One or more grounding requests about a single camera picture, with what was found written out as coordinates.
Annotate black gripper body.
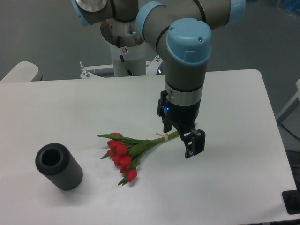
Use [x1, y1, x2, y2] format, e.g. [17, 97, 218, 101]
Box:
[157, 90, 200, 133]

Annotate black table cable grommet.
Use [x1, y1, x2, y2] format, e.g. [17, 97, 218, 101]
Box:
[282, 190, 300, 215]

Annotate beige chair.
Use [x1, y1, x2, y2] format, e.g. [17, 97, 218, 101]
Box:
[0, 61, 43, 83]

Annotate black ribbed cylindrical vase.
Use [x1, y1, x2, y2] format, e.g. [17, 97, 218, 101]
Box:
[35, 143, 83, 191]

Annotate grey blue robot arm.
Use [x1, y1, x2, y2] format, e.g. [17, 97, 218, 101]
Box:
[72, 0, 246, 158]

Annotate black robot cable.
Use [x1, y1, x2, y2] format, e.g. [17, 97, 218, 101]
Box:
[116, 35, 134, 77]

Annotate red tulip bouquet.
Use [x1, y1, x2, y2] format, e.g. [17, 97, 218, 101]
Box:
[98, 131, 179, 186]

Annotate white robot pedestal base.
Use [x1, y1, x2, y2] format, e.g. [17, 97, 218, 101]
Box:
[80, 18, 164, 79]

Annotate white furniture frame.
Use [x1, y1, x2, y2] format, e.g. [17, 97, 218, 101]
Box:
[276, 80, 300, 124]

